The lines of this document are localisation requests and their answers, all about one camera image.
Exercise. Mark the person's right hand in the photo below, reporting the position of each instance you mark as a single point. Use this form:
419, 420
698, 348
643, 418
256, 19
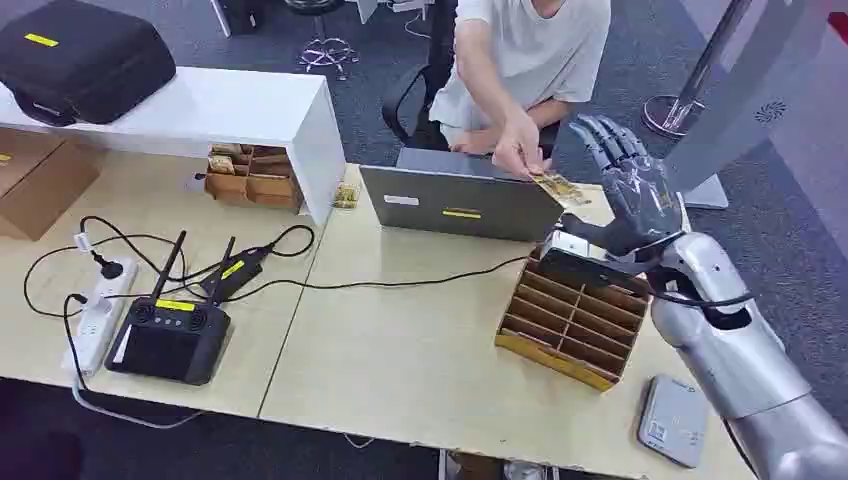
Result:
520, 147

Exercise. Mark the person's left hand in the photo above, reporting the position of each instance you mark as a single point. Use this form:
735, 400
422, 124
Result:
474, 142

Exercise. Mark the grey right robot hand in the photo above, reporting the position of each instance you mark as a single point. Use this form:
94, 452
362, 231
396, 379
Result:
636, 199

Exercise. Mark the yellow printed card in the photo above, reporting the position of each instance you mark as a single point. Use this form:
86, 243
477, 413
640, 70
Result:
562, 189

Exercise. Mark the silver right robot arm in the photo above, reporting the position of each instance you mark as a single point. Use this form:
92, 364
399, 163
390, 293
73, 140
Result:
742, 358

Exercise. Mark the grey laptop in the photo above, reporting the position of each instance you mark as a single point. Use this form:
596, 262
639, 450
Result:
464, 205

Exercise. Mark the black office chair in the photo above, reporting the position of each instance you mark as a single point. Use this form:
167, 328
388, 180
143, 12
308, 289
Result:
437, 73

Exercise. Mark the person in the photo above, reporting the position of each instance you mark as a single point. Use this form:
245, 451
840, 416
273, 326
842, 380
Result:
530, 53

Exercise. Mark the small stack of cards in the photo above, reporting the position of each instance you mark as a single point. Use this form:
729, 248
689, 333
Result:
346, 197

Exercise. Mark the wooden slotted card box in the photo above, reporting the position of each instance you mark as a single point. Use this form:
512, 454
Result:
570, 331

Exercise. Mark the chrome star chair base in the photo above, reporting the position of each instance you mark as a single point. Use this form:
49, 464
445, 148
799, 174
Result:
328, 56

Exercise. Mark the small wooden compartment box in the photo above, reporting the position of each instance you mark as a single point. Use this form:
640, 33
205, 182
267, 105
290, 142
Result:
255, 182

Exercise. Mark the flat grey device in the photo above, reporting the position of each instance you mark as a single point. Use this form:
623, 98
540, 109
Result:
672, 420

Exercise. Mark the white desk shelf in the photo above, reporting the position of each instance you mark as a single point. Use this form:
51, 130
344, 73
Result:
232, 109

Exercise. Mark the black power adapter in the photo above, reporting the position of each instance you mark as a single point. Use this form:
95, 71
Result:
235, 273

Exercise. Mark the small white round device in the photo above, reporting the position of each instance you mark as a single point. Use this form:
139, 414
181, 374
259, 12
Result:
196, 183

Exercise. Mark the black remote controller with antennas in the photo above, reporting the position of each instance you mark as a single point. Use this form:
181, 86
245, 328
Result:
169, 341

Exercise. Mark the black mains plug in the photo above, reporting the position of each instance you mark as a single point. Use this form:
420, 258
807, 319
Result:
110, 268

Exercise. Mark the black carrying case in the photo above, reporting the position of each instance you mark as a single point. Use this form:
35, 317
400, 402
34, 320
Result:
79, 60

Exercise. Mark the white power strip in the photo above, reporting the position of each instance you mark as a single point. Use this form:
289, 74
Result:
99, 318

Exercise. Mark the brown cardboard box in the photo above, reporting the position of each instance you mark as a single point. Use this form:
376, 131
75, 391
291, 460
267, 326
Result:
40, 185

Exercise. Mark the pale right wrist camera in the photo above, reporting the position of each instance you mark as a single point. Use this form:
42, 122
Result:
563, 245

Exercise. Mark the chrome stanchion post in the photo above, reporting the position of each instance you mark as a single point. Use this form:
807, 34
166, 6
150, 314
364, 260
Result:
669, 112

